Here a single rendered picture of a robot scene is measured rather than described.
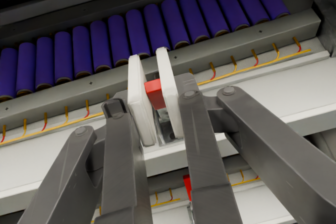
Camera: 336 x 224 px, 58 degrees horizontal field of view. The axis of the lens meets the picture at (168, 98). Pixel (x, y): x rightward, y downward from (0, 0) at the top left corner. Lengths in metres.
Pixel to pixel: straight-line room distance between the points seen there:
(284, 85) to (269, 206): 0.20
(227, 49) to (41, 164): 0.20
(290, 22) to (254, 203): 0.25
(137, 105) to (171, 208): 0.30
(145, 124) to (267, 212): 0.31
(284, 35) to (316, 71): 0.04
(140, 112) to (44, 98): 0.16
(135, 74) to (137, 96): 0.03
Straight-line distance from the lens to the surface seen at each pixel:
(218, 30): 0.31
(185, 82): 0.17
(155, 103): 0.21
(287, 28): 0.30
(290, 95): 0.29
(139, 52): 0.30
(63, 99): 0.29
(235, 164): 0.44
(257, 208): 0.45
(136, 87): 0.17
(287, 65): 0.30
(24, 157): 0.32
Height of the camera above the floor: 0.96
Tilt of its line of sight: 43 degrees down
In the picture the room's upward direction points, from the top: 17 degrees counter-clockwise
